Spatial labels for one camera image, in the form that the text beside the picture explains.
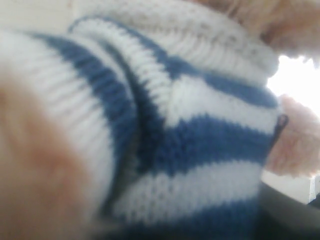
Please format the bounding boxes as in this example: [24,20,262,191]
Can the brown teddy bear striped sweater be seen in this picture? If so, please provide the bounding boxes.
[0,0,320,240]

